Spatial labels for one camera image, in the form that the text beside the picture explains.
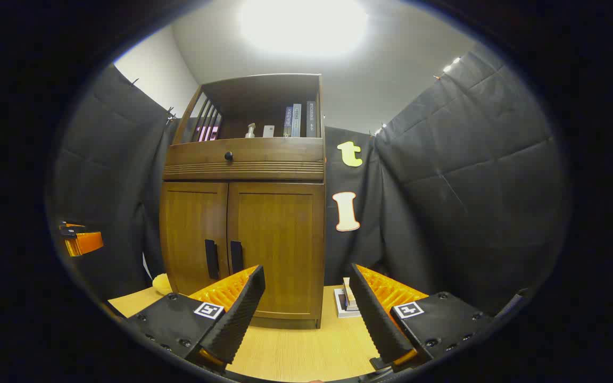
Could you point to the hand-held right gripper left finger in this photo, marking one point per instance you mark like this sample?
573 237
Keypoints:
240 319

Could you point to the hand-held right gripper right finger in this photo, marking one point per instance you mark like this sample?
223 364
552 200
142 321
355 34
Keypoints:
375 319

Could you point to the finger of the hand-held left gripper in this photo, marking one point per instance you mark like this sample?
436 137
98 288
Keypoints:
87 242

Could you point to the wooden cabinet door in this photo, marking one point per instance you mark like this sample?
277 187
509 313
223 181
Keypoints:
280 239
192 229

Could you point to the wooden double-door shoe cabinet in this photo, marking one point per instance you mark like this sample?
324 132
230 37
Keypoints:
242 173

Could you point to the flat white book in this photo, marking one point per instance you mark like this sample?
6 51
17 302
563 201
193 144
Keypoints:
340 306

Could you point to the yellow soft object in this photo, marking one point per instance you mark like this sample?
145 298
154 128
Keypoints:
163 284

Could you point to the pink item behind slats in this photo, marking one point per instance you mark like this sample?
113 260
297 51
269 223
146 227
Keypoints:
203 133

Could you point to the black backdrop cloth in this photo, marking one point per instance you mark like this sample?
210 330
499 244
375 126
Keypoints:
471 186

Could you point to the white pump bottle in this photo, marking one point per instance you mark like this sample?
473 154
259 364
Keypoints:
250 132

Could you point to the small white box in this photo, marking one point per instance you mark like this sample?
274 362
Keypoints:
268 131

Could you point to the dark blue book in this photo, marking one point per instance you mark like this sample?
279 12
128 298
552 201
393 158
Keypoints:
288 122

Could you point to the light grey book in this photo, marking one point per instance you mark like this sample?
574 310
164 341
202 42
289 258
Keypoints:
296 121

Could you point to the dark grey book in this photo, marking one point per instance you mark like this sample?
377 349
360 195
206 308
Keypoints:
311 119

